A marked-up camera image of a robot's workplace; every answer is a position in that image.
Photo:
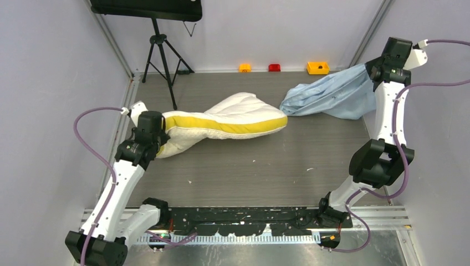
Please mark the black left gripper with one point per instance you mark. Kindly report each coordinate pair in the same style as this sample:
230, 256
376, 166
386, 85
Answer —
163, 137

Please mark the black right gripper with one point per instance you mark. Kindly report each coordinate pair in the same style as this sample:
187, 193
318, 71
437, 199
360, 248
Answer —
371, 64

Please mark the light blue pillowcase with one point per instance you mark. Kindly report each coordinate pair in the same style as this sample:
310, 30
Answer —
347, 94

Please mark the white pillow with yellow trim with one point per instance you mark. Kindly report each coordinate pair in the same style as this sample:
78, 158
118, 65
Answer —
240, 116

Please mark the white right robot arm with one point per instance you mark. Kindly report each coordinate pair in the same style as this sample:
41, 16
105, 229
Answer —
381, 160

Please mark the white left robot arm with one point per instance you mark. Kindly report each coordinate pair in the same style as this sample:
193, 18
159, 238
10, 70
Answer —
104, 239

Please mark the yellow open box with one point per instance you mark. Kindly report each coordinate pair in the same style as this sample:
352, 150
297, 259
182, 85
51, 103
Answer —
317, 68

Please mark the black tripod stand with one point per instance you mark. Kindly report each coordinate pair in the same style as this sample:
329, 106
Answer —
158, 40

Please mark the small orange block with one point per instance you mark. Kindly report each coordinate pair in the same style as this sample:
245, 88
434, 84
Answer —
244, 68

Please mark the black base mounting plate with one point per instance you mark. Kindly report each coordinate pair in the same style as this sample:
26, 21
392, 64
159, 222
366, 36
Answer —
246, 221

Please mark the small red block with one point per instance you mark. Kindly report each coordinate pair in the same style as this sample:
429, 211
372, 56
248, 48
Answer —
274, 68

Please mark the black panel on tripod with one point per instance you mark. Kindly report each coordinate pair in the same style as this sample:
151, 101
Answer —
188, 11

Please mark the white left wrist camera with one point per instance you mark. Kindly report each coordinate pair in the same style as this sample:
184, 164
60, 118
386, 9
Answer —
134, 111

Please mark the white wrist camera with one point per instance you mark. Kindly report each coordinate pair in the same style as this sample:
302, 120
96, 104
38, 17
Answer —
418, 57
134, 111

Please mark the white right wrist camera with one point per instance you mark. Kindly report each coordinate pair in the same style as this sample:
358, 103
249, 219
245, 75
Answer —
418, 57

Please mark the aluminium rail at front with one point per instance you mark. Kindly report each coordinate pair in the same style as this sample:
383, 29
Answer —
374, 218

